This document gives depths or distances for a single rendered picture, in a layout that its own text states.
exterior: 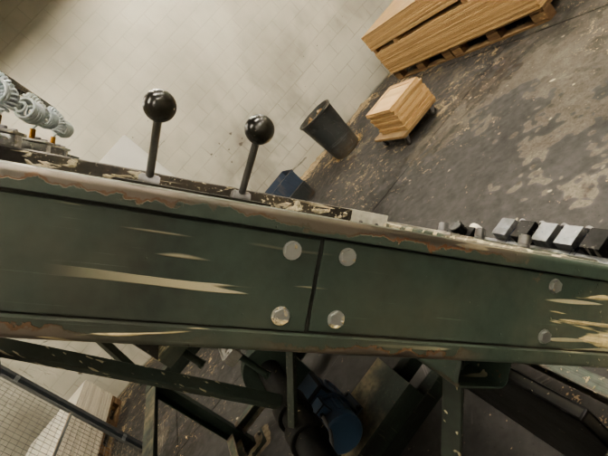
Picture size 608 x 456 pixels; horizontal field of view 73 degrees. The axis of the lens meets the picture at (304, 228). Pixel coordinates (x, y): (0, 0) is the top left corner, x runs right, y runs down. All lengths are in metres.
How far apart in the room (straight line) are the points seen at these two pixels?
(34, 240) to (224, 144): 5.76
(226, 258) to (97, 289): 0.09
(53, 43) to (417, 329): 6.11
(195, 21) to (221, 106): 1.13
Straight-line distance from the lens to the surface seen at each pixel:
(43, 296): 0.32
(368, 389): 1.94
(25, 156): 1.16
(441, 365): 0.53
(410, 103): 4.15
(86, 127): 6.08
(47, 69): 6.26
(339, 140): 5.30
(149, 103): 0.51
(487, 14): 4.64
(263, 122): 0.52
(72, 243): 0.31
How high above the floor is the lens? 1.49
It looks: 19 degrees down
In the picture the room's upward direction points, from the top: 49 degrees counter-clockwise
